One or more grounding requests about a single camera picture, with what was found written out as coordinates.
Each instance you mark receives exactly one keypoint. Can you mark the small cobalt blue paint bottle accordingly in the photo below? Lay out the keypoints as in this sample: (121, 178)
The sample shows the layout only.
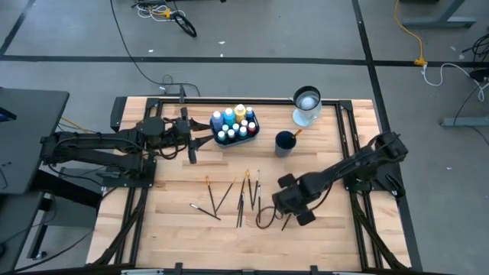
(235, 127)

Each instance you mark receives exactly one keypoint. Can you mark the small green paint bottle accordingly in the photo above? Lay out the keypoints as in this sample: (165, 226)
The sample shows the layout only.
(225, 128)
(221, 135)

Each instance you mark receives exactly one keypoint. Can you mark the large teal paint bottle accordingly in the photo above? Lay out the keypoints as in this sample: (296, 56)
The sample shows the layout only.
(229, 115)

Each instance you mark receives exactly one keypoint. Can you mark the grey desk foot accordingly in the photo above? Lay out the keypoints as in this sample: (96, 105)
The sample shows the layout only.
(466, 121)

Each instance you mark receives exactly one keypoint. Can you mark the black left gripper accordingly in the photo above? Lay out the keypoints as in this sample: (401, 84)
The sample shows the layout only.
(182, 131)

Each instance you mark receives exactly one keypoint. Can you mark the dark blue plastic cup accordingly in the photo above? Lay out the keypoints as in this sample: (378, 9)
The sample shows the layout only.
(282, 151)

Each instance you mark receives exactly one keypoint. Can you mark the small teal paint bottle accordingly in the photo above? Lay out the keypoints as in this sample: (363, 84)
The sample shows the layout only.
(243, 131)

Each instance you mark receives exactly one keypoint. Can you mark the grey desk leg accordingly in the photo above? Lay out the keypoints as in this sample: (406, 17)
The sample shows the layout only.
(439, 22)

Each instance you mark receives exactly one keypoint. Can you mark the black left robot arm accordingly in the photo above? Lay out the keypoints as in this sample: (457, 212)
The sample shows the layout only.
(95, 143)

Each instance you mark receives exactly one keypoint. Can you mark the black table frame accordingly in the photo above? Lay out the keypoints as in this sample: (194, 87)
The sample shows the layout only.
(229, 101)

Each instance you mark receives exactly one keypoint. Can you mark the blue-grey plastic bin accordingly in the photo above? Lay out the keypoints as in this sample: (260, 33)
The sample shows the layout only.
(233, 144)

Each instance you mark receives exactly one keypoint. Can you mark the large yellow paint bottle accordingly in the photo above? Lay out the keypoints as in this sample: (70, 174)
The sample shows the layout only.
(240, 112)

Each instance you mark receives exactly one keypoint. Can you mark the black side desk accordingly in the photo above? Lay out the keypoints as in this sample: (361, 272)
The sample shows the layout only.
(30, 133)

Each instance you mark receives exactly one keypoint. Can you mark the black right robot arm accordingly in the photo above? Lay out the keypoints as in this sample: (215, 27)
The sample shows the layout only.
(355, 162)

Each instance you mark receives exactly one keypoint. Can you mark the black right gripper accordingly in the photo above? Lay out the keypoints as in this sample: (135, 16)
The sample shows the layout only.
(292, 198)

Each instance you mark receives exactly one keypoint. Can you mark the large purple paint bottle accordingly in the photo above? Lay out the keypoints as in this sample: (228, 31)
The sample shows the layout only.
(217, 119)

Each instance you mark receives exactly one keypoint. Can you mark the small black paint bottle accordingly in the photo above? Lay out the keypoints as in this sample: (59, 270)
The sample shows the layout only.
(231, 133)

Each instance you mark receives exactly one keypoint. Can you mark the small red paint bottle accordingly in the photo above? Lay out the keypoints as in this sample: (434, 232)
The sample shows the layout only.
(244, 123)
(251, 127)

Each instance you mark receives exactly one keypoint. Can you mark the small light blue paint bottle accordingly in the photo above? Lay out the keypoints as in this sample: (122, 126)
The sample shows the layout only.
(249, 112)

